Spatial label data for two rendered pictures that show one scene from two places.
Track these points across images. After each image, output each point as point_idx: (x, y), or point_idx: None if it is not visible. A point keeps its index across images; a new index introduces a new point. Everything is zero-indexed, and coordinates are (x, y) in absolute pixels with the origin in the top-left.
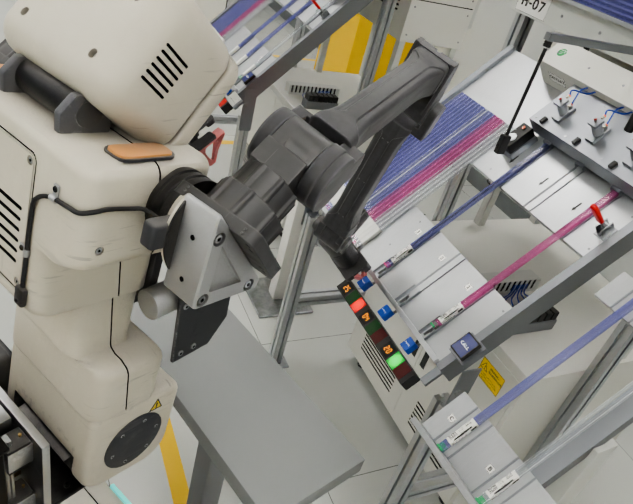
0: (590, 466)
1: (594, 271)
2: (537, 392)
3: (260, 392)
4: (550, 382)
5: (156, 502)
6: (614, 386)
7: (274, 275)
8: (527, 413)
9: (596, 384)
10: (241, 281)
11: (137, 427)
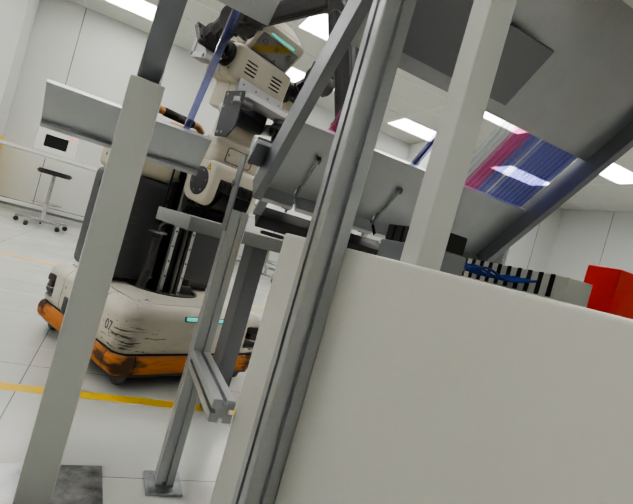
0: (123, 100)
1: (335, 41)
2: (287, 268)
3: (249, 231)
4: (298, 250)
5: (237, 403)
6: (391, 377)
7: (198, 40)
8: (275, 322)
9: (305, 246)
10: (201, 51)
11: (201, 171)
